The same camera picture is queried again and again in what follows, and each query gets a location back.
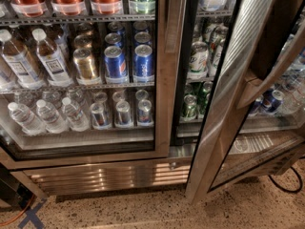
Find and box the green white can far left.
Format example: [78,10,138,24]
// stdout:
[188,41,209,79]

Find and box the green white 7up can left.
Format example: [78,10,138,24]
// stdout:
[208,39,225,77]

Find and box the blue can bottom shelf right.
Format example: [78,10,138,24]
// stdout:
[249,95,264,116]

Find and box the tea bottle white cap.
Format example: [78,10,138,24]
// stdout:
[31,29,72,87]
[0,29,45,90]

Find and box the tea bottle white cap right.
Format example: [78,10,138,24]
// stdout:
[31,29,72,87]

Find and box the stainless steel fridge base grille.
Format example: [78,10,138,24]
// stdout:
[10,156,192,198]

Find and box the water bottle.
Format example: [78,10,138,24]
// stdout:
[8,102,46,135]
[36,99,69,134]
[62,97,90,132]

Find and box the orange cable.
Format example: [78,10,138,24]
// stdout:
[0,193,36,227]

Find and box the gold soda can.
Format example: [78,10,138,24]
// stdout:
[73,48,102,86]

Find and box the small energy drink can middle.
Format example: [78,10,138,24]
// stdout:
[115,100,133,128]

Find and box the green can bottom shelf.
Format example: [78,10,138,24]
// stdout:
[197,94,210,118]

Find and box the small energy drink can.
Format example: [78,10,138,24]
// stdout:
[115,100,133,128]
[90,102,112,130]
[137,99,153,126]

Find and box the blue pepsi can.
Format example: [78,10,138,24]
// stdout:
[132,45,154,82]
[104,46,129,84]

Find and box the glass fridge door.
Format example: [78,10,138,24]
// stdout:
[0,0,186,170]
[186,0,305,202]

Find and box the green can far left bottom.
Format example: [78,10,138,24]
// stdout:
[181,94,196,121]

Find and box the tea bottle white cap left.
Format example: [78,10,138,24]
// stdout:
[0,29,45,90]

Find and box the black power cable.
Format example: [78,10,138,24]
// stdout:
[267,157,305,195]

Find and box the water bottle right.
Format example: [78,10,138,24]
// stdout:
[62,97,90,132]

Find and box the blue pepsi can front left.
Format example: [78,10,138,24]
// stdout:
[104,46,129,84]

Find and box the water bottle middle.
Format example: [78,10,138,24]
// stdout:
[36,99,69,134]

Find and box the water bottle left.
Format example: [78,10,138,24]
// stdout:
[8,102,46,135]

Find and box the small energy drink can left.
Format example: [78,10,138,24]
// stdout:
[90,102,112,130]

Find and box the blue pepsi can front right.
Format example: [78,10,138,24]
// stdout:
[132,45,154,82]

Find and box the small energy drink can right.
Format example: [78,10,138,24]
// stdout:
[137,99,153,126]

